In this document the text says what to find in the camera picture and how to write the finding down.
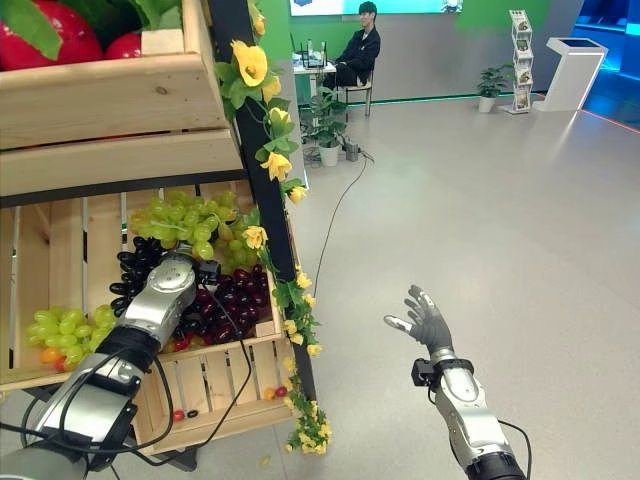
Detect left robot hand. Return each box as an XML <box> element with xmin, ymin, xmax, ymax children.
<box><xmin>171</xmin><ymin>241</ymin><xmax>202</xmax><ymax>263</ymax></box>

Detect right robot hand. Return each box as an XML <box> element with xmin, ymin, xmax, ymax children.
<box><xmin>383</xmin><ymin>284</ymin><xmax>456</xmax><ymax>355</ymax></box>

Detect large green grape bunch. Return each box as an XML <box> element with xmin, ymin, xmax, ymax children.
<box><xmin>128</xmin><ymin>190</ymin><xmax>262</xmax><ymax>274</ymax></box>

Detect black grape bunch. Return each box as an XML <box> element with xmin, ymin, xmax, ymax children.
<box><xmin>108</xmin><ymin>235</ymin><xmax>167</xmax><ymax>319</ymax></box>

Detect dark red grape bunch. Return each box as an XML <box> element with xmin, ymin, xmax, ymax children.
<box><xmin>169</xmin><ymin>263</ymin><xmax>272</xmax><ymax>351</ymax></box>

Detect red cherry tomatoes cluster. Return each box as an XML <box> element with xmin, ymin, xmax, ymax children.
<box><xmin>163</xmin><ymin>333</ymin><xmax>197</xmax><ymax>353</ymax></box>

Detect wooden crate with grapes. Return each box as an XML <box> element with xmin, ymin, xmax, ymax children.
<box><xmin>0</xmin><ymin>179</ymin><xmax>302</xmax><ymax>393</ymax></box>

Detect low slatted wooden crate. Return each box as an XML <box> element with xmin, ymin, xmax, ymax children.
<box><xmin>128</xmin><ymin>338</ymin><xmax>302</xmax><ymax>456</ymax></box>

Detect small green grape bunch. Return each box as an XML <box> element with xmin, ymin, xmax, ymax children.
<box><xmin>25</xmin><ymin>304</ymin><xmax>119</xmax><ymax>367</ymax></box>

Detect orange cherry tomato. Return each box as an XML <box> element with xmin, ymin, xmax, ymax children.
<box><xmin>40</xmin><ymin>346</ymin><xmax>68</xmax><ymax>372</ymax></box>

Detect wooden crate with apples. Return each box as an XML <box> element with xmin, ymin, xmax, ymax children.
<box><xmin>0</xmin><ymin>0</ymin><xmax>250</xmax><ymax>198</ymax></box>

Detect large potted plant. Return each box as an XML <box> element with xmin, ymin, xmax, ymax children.
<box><xmin>298</xmin><ymin>86</ymin><xmax>352</xmax><ymax>168</ymax></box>

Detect yellow flower garland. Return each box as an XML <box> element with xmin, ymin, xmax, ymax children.
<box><xmin>213</xmin><ymin>0</ymin><xmax>334</xmax><ymax>456</ymax></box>

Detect white desk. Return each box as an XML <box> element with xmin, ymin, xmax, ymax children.
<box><xmin>292</xmin><ymin>61</ymin><xmax>338</xmax><ymax>107</ymax></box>

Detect small red apple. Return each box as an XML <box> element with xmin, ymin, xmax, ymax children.
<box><xmin>102</xmin><ymin>31</ymin><xmax>144</xmax><ymax>62</ymax></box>

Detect black router with antennas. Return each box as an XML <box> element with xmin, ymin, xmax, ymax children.
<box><xmin>298</xmin><ymin>41</ymin><xmax>330</xmax><ymax>71</ymax></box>

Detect large red apple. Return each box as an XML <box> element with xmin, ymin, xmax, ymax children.
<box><xmin>0</xmin><ymin>0</ymin><xmax>105</xmax><ymax>72</ymax></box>

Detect wooden chair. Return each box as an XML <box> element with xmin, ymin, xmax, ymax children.
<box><xmin>342</xmin><ymin>68</ymin><xmax>375</xmax><ymax>119</ymax></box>

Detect small potted plant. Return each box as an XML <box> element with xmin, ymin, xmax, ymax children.
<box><xmin>475</xmin><ymin>63</ymin><xmax>516</xmax><ymax>114</ymax></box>

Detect person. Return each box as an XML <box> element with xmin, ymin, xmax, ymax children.
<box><xmin>321</xmin><ymin>0</ymin><xmax>383</xmax><ymax>92</ymax></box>

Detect green artificial leaves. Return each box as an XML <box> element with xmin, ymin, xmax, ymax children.
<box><xmin>0</xmin><ymin>0</ymin><xmax>184</xmax><ymax>62</ymax></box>

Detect white brochure rack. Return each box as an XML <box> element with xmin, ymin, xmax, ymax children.
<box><xmin>501</xmin><ymin>9</ymin><xmax>536</xmax><ymax>115</ymax></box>

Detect white kiosk stand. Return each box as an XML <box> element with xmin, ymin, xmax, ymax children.
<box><xmin>531</xmin><ymin>36</ymin><xmax>610</xmax><ymax>114</ymax></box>

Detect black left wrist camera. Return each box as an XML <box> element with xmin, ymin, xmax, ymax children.
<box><xmin>196</xmin><ymin>259</ymin><xmax>223</xmax><ymax>287</ymax></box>

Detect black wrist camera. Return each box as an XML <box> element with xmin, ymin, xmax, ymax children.
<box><xmin>196</xmin><ymin>259</ymin><xmax>223</xmax><ymax>287</ymax></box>
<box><xmin>410</xmin><ymin>358</ymin><xmax>436</xmax><ymax>388</ymax></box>

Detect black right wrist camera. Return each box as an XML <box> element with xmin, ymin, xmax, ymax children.
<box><xmin>410</xmin><ymin>358</ymin><xmax>436</xmax><ymax>388</ymax></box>

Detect black shelf frame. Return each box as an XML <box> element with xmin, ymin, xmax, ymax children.
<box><xmin>0</xmin><ymin>0</ymin><xmax>319</xmax><ymax>471</ymax></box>

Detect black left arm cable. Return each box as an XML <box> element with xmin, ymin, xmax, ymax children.
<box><xmin>0</xmin><ymin>282</ymin><xmax>254</xmax><ymax>454</ymax></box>

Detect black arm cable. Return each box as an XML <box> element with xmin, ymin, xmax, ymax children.
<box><xmin>497</xmin><ymin>418</ymin><xmax>533</xmax><ymax>476</ymax></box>
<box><xmin>0</xmin><ymin>282</ymin><xmax>254</xmax><ymax>454</ymax></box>

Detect black floor cable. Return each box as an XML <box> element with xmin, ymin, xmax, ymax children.
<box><xmin>311</xmin><ymin>147</ymin><xmax>377</xmax><ymax>297</ymax></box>

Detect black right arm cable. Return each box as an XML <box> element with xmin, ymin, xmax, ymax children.
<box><xmin>497</xmin><ymin>418</ymin><xmax>533</xmax><ymax>476</ymax></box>

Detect wall display screen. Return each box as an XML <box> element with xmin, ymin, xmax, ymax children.
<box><xmin>289</xmin><ymin>0</ymin><xmax>465</xmax><ymax>17</ymax></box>

